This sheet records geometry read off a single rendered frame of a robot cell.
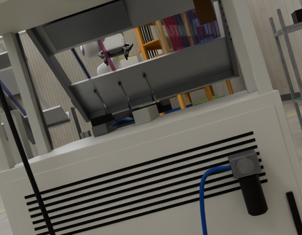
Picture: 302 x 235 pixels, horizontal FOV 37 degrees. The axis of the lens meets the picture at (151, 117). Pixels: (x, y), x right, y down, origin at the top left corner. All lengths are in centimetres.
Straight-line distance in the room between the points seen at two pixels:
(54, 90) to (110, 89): 959
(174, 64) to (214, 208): 94
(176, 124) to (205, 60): 90
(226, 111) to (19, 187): 52
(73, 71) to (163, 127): 1057
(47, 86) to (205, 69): 972
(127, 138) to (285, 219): 40
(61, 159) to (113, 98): 92
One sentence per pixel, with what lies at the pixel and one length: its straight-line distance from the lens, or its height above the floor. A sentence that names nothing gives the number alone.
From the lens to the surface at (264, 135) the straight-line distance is 104.
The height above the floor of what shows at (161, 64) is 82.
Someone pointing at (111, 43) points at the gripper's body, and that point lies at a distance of 209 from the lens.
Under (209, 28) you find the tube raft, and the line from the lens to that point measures 181.
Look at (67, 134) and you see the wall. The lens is 1146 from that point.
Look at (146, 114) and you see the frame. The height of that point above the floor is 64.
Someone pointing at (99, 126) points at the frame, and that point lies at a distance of 150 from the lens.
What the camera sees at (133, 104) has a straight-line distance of 197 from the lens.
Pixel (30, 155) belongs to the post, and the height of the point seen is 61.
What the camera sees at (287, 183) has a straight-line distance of 106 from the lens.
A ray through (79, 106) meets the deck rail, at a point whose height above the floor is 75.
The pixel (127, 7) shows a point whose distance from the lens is 167.
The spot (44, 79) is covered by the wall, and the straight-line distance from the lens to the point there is 1154.
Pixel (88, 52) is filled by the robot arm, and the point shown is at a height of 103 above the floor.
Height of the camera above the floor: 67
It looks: 2 degrees down
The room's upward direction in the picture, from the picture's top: 17 degrees counter-clockwise
